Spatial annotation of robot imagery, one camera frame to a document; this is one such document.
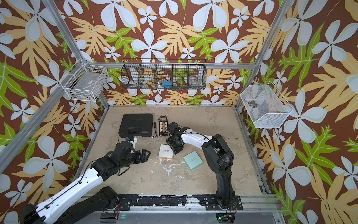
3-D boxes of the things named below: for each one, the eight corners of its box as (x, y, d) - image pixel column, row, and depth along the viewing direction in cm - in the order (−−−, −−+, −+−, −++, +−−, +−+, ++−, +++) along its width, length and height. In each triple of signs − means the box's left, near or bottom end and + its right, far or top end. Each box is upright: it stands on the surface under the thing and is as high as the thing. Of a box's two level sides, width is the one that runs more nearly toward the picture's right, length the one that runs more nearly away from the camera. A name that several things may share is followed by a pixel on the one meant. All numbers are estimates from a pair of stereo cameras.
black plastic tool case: (119, 138, 102) (116, 133, 98) (125, 118, 114) (123, 113, 110) (152, 138, 102) (151, 133, 98) (155, 118, 115) (154, 113, 110)
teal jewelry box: (190, 169, 87) (191, 168, 85) (183, 158, 92) (183, 156, 90) (202, 163, 90) (202, 161, 88) (194, 152, 95) (195, 150, 92)
